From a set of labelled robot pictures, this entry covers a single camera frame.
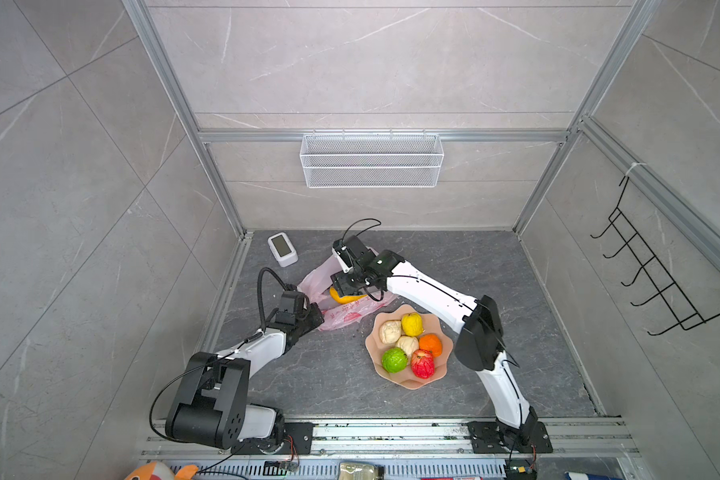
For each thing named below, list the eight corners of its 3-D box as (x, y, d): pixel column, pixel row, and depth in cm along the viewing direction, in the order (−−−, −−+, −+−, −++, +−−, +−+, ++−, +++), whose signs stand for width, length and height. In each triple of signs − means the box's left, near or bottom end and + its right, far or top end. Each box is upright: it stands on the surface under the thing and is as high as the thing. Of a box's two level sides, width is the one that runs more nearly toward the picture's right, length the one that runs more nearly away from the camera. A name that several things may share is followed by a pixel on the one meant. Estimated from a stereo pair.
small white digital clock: (281, 269, 109) (279, 262, 106) (267, 244, 117) (265, 237, 114) (300, 261, 112) (298, 254, 109) (285, 237, 120) (283, 230, 117)
